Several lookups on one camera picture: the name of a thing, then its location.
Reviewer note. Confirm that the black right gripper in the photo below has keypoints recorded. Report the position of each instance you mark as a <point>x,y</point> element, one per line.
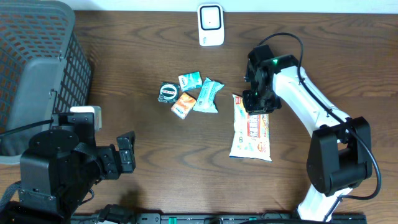
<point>251,109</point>

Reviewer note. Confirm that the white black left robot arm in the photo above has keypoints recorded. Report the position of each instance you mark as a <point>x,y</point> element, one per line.
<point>60,167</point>

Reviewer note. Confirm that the white barcode scanner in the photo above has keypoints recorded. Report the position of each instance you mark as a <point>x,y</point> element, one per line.
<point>210,25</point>

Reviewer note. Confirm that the teal white snack packet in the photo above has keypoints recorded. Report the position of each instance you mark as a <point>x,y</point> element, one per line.
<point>205,102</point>

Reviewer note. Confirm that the small orange candy box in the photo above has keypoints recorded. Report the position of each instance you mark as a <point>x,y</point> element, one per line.
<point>183,105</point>

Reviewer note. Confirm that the small teal candy box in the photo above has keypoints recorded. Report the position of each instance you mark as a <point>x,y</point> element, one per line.
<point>190,81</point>

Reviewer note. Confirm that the dark grey plastic basket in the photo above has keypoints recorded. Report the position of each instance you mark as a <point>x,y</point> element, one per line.
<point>43,66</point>

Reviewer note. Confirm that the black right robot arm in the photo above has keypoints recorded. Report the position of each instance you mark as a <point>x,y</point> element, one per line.
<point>338,159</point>

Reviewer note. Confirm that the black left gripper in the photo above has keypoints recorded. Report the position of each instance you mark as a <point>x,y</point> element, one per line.
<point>127,147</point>

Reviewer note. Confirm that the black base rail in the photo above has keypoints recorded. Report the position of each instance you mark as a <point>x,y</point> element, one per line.
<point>180,219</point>

